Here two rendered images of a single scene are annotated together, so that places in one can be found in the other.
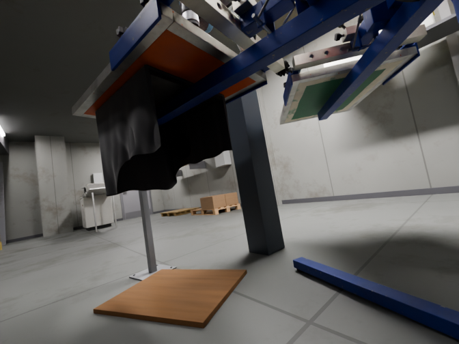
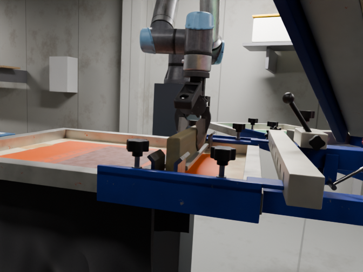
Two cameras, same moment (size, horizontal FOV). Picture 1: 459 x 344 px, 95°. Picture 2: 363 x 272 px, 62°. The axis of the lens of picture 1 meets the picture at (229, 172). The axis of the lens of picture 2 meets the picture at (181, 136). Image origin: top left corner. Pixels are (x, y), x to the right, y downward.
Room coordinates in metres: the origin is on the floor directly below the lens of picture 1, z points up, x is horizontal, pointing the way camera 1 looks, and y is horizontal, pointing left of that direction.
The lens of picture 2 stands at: (0.14, 0.45, 1.15)
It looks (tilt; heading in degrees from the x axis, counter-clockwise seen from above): 8 degrees down; 335
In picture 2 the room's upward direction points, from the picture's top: 3 degrees clockwise
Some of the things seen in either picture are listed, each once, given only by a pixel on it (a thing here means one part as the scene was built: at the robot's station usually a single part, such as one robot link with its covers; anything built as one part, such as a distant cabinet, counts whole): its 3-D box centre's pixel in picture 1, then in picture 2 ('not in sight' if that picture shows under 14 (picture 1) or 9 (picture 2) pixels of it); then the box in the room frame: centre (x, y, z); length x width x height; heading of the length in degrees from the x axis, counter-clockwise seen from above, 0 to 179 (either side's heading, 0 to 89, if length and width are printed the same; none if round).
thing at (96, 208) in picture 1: (95, 206); not in sight; (6.02, 3.93, 0.62); 2.61 x 0.66 x 1.23; 41
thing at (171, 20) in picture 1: (167, 94); (121, 153); (1.00, 0.24, 0.97); 0.79 x 0.58 x 0.04; 52
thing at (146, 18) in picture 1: (137, 40); (176, 189); (0.63, 0.22, 0.98); 0.30 x 0.05 x 0.07; 52
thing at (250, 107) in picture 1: (252, 166); (173, 201); (1.53, -0.17, 0.60); 0.18 x 0.18 x 1.20; 41
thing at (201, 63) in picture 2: (190, 22); (196, 65); (0.89, 0.06, 1.23); 0.08 x 0.08 x 0.05
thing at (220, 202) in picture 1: (214, 203); not in sight; (5.01, 0.49, 0.19); 1.09 x 0.73 x 0.39; 41
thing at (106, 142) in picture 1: (126, 139); (60, 260); (0.87, 0.41, 0.74); 0.46 x 0.04 x 0.42; 52
